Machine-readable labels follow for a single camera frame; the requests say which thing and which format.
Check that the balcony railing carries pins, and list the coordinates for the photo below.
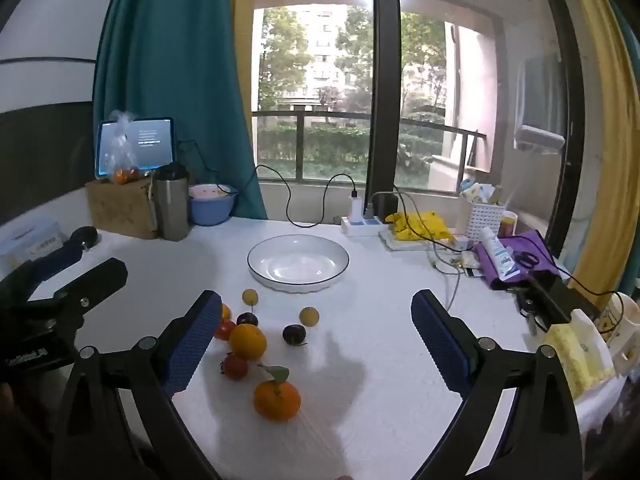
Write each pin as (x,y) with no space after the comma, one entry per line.
(298,145)

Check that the white mug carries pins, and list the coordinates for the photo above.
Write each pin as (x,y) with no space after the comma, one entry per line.
(625,335)

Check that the narrow yellow curtain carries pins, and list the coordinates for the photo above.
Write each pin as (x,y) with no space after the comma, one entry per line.
(242,35)

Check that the white tube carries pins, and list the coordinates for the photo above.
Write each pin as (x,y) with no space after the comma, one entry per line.
(497,255)

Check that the yellow cloth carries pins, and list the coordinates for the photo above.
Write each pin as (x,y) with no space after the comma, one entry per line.
(420,225)

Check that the white plate with dark rim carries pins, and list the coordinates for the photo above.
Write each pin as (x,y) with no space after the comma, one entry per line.
(297,262)

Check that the teal curtain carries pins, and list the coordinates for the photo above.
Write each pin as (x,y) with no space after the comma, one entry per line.
(170,60)

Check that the clear plastic bag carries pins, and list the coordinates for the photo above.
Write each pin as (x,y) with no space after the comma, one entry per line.
(120,150)

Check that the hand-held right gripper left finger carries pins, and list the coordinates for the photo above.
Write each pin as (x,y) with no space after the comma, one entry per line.
(196,340)

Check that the large orange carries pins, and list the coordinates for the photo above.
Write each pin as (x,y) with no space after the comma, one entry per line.
(247,342)

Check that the white charger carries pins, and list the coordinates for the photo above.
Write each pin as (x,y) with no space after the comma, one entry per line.
(354,210)

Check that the cardboard box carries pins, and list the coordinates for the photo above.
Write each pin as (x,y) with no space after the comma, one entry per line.
(120,207)

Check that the black box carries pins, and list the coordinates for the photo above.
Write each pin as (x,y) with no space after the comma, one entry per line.
(560,297)

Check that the white power strip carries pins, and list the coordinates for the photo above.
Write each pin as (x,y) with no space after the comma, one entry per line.
(362,226)

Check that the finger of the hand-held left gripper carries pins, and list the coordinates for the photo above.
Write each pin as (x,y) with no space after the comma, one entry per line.
(97,277)
(50,261)

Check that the black round object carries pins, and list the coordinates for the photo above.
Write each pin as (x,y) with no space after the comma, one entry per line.
(85,236)

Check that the steel thermos cup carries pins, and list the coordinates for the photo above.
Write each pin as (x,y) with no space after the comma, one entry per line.
(171,205)

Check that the small yellow fruit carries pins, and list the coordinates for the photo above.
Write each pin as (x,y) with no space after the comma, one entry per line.
(250,296)
(309,316)

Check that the white plastic basket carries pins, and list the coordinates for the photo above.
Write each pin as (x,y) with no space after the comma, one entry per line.
(484,220)

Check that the small orange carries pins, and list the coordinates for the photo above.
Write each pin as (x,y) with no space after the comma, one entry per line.
(226,312)

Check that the red strawberry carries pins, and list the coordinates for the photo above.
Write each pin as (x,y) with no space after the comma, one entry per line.
(235,367)

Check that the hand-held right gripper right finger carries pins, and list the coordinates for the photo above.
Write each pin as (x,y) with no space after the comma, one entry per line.
(440,340)

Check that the purple pouch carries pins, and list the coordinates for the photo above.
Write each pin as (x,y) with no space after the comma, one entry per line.
(537,245)

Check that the tangerine with green leaf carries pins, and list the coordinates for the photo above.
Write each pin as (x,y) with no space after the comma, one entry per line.
(276,401)

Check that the black power adapter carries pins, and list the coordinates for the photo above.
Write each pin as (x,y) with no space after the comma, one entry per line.
(386,206)

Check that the white flat tray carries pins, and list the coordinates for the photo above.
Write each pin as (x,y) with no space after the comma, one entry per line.
(405,244)

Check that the blue bowl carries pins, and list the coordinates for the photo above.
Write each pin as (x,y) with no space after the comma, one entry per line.
(210,207)

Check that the red tomato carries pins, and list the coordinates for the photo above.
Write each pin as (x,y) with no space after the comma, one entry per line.
(225,330)

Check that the black scissors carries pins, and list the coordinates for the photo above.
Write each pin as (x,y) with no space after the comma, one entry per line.
(526,259)

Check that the tissue box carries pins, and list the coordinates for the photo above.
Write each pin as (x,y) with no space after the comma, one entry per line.
(30,240)

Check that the yellow packet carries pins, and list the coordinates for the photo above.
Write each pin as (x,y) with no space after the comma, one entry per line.
(575,355)

